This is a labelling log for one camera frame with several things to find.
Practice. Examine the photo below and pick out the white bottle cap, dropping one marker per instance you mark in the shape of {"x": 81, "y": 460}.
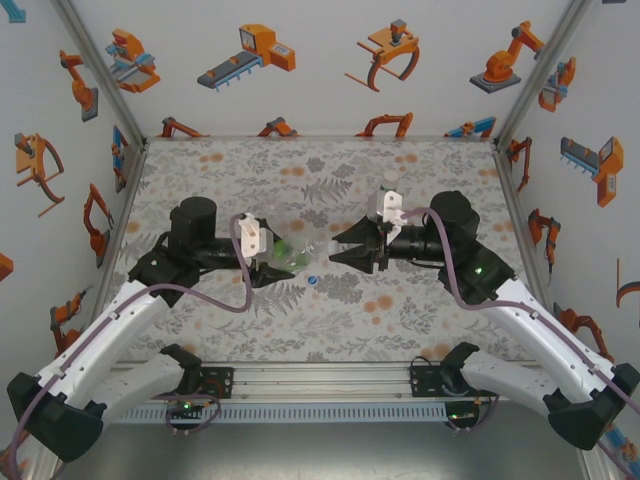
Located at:
{"x": 390, "y": 176}
{"x": 335, "y": 246}

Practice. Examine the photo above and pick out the blue Pocari Sweat cap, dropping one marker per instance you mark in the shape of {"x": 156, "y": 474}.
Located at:
{"x": 312, "y": 280}

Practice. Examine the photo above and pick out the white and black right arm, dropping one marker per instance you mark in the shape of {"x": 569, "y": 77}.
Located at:
{"x": 505, "y": 380}

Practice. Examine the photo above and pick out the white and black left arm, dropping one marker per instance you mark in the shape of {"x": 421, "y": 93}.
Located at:
{"x": 135, "y": 385}

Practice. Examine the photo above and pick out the floral patterned table cover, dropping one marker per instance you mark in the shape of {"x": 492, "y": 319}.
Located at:
{"x": 320, "y": 325}

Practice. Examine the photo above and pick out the green-lit control board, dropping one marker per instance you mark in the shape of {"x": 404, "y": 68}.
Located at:
{"x": 186, "y": 407}
{"x": 462, "y": 415}

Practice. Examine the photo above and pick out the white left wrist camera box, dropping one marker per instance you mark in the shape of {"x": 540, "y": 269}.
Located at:
{"x": 252, "y": 237}

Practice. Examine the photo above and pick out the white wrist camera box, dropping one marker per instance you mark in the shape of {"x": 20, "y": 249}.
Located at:
{"x": 387, "y": 207}
{"x": 252, "y": 237}

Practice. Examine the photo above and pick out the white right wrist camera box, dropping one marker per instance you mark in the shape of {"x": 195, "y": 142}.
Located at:
{"x": 387, "y": 207}

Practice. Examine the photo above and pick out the aluminium table edge rail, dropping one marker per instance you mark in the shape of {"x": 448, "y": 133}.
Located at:
{"x": 126, "y": 200}
{"x": 515, "y": 200}

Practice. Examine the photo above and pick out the wide aluminium base rail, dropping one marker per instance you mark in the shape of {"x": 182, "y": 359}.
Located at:
{"x": 320, "y": 380}

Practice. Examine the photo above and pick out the aluminium frame post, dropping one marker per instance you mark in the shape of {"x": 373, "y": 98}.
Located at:
{"x": 539, "y": 75}
{"x": 104, "y": 75}
{"x": 600, "y": 467}

